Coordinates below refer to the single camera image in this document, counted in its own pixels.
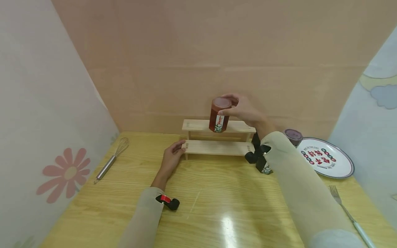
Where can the person's left hand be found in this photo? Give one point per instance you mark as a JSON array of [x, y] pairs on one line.
[[170, 163]]

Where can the person's right hand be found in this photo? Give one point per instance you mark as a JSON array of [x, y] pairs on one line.
[[246, 111]]

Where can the person's right thumb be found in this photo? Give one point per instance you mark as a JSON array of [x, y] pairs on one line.
[[227, 111]]

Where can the person's left fingers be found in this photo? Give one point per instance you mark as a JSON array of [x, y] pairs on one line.
[[177, 143]]

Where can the person's left thumb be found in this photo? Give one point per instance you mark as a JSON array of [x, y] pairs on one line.
[[181, 150]]

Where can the person's right index finger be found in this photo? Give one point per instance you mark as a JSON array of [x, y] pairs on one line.
[[232, 97]]

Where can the red jam jar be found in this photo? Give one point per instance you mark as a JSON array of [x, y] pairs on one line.
[[219, 117]]

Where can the wooden two-tier shelf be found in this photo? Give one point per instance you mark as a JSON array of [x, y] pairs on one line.
[[217, 147]]

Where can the person's right forearm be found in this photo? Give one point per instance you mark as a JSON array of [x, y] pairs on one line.
[[305, 193]]

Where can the person's left forearm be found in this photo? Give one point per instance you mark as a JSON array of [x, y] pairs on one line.
[[141, 220]]

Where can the black wrist band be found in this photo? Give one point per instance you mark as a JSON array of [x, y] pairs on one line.
[[168, 202], [257, 153]]

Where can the dark jam jar white label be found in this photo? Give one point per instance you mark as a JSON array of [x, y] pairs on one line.
[[265, 169]]

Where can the purple lid jam jar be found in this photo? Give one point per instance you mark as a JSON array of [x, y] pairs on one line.
[[293, 135]]

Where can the metal whisk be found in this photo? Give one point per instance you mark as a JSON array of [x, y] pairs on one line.
[[109, 163]]

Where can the white printed plate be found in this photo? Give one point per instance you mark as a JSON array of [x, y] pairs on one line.
[[332, 162]]

